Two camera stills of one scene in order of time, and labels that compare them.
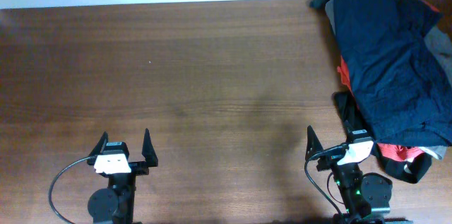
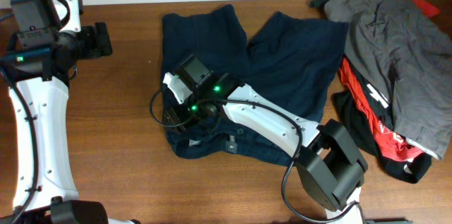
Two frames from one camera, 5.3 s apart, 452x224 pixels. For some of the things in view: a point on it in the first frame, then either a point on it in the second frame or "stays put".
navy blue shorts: (403, 88) → (289, 63)
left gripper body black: (137, 169) → (92, 44)
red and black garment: (394, 158) stays put
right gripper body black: (329, 161) → (184, 114)
